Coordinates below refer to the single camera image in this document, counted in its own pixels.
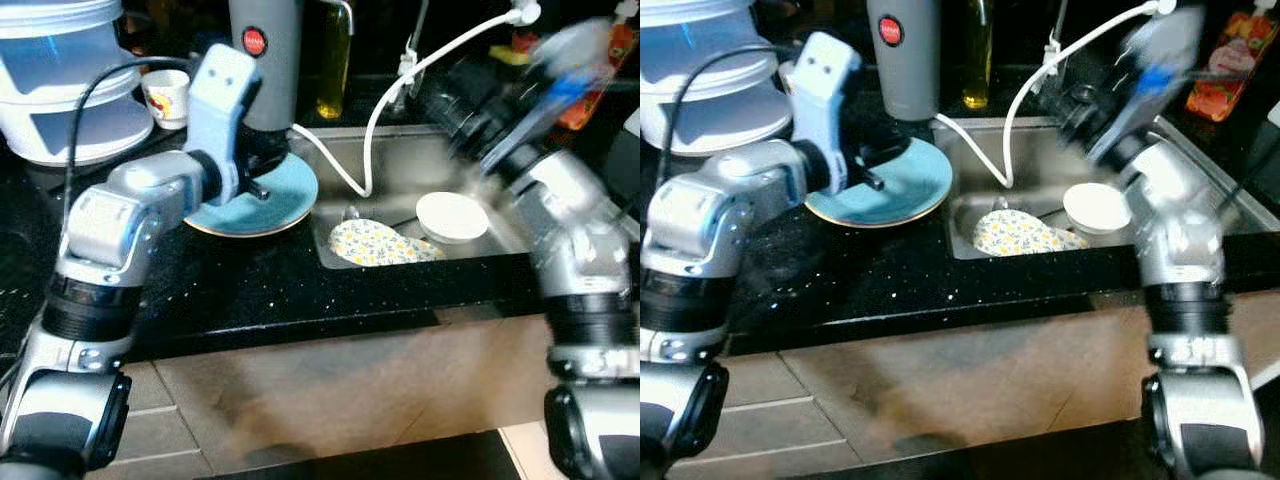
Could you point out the large lemon print plate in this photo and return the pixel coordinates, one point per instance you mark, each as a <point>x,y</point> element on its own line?
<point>1020,235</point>
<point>375,243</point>

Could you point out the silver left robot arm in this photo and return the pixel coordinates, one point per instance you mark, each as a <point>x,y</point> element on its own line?
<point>100,220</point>
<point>700,210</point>

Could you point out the yellow sponge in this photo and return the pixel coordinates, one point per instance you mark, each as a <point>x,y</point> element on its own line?
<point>512,54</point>

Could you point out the metal faucet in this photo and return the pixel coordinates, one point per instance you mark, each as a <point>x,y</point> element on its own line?
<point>414,45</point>
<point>1058,40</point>

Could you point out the stainless steel sink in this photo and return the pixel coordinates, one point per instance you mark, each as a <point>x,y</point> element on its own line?
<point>400,170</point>
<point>1040,165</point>

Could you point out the grey jug with red badge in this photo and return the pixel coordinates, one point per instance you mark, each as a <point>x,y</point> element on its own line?
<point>265,70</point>
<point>905,65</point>

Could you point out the steel cutlery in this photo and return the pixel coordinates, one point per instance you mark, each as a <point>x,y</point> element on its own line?
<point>996,203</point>
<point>350,213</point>

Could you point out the white bowl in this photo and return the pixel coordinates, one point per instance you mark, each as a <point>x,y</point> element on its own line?
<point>1095,205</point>
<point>452,215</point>

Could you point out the yellow oil bottle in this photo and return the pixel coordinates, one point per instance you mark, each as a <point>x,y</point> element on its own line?
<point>978,60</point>
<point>333,70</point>

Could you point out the white printed mug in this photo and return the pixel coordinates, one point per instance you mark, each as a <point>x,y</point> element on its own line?
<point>168,95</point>

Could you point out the white tiered container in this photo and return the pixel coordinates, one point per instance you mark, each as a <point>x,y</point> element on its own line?
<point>710,100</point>
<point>60,110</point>

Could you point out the wide beige cabinet door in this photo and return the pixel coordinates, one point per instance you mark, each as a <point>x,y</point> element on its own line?
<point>960,370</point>
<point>350,380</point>

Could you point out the beige drawer front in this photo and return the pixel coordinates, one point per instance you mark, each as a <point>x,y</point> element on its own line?
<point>148,388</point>
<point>755,378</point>
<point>775,425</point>
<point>155,432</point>

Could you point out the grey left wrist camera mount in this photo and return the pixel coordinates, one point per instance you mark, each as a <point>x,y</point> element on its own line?
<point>825,85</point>
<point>220,100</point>

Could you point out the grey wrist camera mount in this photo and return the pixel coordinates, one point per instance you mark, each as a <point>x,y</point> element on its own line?
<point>825,85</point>
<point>570,60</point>
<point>220,100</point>
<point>1160,60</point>

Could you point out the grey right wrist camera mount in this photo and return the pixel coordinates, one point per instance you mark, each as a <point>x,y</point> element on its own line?
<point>1160,60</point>
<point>570,60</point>

